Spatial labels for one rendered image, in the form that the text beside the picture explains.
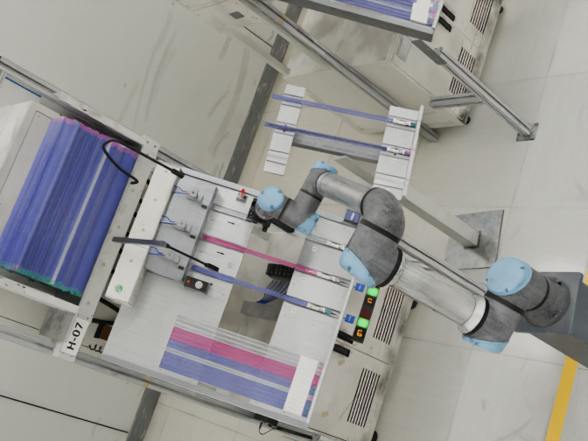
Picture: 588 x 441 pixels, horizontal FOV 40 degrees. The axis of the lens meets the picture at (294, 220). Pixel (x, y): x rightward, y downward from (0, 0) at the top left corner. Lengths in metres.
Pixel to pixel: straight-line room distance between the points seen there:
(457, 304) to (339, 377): 1.04
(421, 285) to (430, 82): 1.49
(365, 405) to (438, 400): 0.29
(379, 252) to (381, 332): 1.23
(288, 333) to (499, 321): 0.75
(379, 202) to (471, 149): 1.58
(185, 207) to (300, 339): 0.58
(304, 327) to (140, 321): 0.54
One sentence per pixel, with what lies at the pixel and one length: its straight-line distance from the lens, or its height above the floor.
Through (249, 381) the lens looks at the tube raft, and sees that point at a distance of 2.66.
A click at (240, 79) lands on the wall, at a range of 4.87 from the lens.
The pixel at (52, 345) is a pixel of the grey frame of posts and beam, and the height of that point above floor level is 1.39.
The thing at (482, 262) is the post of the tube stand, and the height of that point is 0.01.
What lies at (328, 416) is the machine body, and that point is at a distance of 3.15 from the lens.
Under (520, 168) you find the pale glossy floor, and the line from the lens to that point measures 3.45.
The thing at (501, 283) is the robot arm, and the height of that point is 0.78.
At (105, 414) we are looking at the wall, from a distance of 4.50.
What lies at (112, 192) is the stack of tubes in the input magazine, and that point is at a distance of 2.67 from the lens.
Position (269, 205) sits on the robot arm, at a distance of 2.39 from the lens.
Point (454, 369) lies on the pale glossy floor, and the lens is 3.25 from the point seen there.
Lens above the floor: 2.55
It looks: 37 degrees down
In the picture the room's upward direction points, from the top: 60 degrees counter-clockwise
